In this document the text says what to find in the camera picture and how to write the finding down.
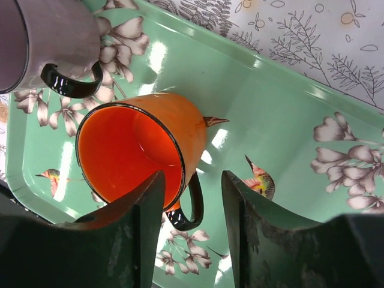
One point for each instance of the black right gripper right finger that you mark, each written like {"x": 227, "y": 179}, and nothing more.
{"x": 273, "y": 247}

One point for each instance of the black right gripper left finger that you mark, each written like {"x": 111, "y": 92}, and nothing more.
{"x": 114, "y": 246}

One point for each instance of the orange mug black handle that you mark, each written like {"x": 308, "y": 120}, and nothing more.
{"x": 121, "y": 143}

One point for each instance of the lilac mug black handle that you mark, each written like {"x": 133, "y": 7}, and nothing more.
{"x": 50, "y": 44}

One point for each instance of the green hummingbird tray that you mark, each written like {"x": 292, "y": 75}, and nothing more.
{"x": 266, "y": 125}

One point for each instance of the floral table mat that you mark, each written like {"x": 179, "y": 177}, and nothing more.
{"x": 338, "y": 43}

